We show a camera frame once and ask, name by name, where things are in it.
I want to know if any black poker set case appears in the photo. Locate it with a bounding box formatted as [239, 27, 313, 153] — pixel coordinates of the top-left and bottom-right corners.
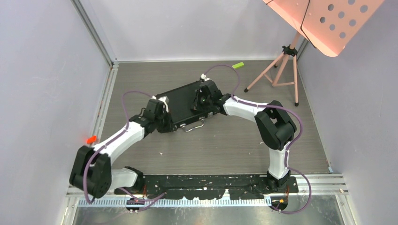
[156, 81, 214, 132]

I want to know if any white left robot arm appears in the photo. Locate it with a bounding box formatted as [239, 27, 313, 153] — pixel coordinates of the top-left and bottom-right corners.
[69, 96, 172, 203]

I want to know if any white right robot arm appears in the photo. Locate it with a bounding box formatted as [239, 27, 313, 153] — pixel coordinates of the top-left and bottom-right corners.
[191, 78, 297, 192]

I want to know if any green block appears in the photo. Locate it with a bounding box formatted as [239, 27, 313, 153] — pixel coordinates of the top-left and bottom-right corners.
[232, 62, 245, 69]

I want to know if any pink tripod stand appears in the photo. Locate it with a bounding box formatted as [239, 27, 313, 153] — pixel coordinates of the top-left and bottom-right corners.
[244, 31, 301, 107]

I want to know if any pink perforated panel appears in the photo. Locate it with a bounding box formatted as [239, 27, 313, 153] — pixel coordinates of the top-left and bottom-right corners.
[265, 0, 384, 57]

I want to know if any orange clip on rail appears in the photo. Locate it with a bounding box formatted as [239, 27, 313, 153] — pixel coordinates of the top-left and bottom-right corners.
[86, 135, 97, 145]

